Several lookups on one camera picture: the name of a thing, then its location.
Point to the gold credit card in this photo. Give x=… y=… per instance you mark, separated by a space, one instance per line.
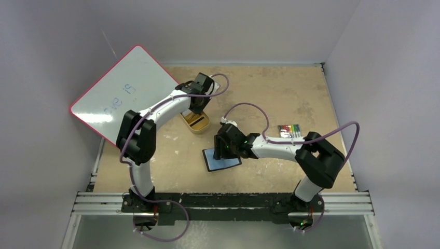
x=195 y=121

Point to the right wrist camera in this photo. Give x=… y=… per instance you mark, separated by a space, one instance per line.
x=225 y=121

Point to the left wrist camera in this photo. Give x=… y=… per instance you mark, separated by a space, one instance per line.
x=214 y=88

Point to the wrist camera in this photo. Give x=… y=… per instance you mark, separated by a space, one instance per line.
x=214 y=88
x=225 y=121

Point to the black card holder wallet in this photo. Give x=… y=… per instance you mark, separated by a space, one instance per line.
x=213 y=164

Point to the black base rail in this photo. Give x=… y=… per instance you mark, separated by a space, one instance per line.
x=277 y=207

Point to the white board with pink rim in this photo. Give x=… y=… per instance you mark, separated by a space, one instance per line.
x=136 y=82

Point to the aluminium frame rail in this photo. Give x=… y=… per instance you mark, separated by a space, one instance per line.
x=335 y=203

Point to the beige oval card tray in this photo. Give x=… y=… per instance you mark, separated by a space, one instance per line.
x=200 y=127

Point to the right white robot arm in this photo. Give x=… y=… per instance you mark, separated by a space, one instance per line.
x=320 y=161

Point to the pack of coloured markers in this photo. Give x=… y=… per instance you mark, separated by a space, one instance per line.
x=289 y=131

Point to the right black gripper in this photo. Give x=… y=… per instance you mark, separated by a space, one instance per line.
x=222 y=148

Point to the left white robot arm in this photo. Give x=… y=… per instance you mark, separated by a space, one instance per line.
x=137 y=137

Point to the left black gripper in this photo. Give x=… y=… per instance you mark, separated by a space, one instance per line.
x=199 y=110

